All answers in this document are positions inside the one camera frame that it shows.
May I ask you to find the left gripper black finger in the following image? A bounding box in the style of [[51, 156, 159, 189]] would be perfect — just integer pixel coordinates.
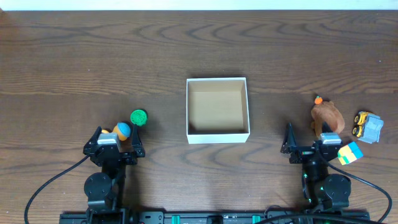
[[85, 126, 102, 149], [131, 124, 143, 151]]

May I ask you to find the brown plush bear toy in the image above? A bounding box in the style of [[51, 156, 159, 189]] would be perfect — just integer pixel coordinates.
[[310, 96, 345, 138]]

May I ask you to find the colourful two-by-two puzzle cube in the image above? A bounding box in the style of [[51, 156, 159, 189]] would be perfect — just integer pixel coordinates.
[[338, 142, 363, 166]]

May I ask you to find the yellow grey toy truck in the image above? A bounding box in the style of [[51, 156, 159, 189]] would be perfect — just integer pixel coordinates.
[[352, 111, 384, 144]]

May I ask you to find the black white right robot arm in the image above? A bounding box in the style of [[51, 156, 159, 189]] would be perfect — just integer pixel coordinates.
[[280, 123, 351, 213]]

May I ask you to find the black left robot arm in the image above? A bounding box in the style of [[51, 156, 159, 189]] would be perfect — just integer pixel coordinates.
[[83, 124, 146, 213]]

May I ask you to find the orange duck toy blue cap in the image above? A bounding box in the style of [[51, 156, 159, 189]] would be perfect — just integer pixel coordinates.
[[101, 122, 131, 141]]

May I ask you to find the green ribbed round toy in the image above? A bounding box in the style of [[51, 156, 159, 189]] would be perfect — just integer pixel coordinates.
[[130, 110, 148, 126]]

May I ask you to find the white cardboard box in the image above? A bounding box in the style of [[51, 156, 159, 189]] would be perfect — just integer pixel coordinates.
[[186, 77, 251, 144]]

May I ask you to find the black right cable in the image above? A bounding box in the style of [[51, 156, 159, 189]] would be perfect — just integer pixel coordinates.
[[317, 149, 393, 223]]

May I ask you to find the black cable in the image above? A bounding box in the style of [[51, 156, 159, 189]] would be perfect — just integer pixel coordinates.
[[24, 154, 91, 224], [317, 149, 393, 223]]

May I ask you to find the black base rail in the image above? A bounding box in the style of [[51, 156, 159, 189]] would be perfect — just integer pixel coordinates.
[[58, 210, 371, 224]]

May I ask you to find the black left cable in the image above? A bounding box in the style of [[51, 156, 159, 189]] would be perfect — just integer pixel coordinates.
[[24, 154, 91, 224]]

